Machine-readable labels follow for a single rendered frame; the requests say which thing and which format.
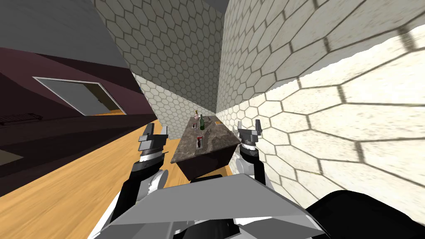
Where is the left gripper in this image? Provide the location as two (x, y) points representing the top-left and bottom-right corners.
(137, 122), (169, 153)

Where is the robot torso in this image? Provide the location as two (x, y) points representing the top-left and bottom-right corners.
(88, 173), (330, 239)

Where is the brown marble top counter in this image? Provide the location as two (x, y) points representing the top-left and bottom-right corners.
(170, 114), (242, 182)

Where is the grey door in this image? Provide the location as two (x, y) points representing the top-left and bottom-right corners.
(32, 76), (127, 117)

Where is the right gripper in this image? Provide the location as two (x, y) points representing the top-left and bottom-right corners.
(237, 119), (263, 146)

